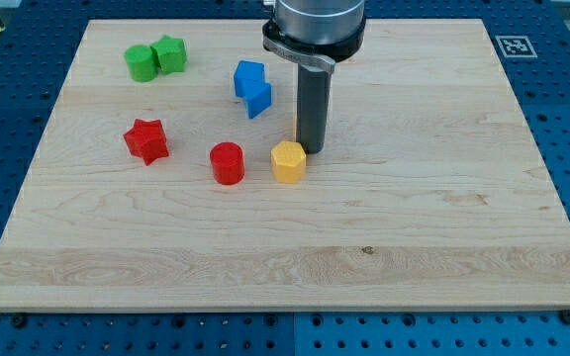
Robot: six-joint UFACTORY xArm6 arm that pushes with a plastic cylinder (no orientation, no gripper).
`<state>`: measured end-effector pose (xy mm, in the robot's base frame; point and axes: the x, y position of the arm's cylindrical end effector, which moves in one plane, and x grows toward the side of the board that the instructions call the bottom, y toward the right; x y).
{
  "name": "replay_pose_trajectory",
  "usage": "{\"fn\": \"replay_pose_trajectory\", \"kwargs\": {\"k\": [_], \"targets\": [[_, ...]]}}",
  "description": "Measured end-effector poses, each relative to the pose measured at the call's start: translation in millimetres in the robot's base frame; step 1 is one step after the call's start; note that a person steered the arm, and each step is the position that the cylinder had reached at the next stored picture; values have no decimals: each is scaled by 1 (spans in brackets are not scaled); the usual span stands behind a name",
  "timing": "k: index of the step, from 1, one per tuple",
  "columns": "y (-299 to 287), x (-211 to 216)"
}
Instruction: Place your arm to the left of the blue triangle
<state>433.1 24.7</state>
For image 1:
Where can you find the yellow hexagon block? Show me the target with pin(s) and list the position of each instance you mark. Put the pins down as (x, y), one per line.
(288, 162)

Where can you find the red star block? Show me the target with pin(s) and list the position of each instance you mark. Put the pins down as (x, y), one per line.
(147, 140)

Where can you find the green cylinder block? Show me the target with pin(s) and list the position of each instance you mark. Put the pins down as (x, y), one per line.
(140, 62)

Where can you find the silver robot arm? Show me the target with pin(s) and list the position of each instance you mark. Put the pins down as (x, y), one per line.
(315, 34)

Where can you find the red cylinder block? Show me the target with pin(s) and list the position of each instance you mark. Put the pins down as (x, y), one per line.
(227, 163)

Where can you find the blue cube block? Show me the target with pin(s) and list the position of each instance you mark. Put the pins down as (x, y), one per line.
(247, 71)

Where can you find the green star block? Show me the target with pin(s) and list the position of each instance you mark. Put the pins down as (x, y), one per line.
(170, 54)

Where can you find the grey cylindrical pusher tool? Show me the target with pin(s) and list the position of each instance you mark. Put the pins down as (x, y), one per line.
(313, 95)

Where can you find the white fiducial marker tag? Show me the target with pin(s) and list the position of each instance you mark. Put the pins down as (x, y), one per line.
(515, 46)

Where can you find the wooden board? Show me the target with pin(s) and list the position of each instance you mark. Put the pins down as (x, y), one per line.
(430, 193)

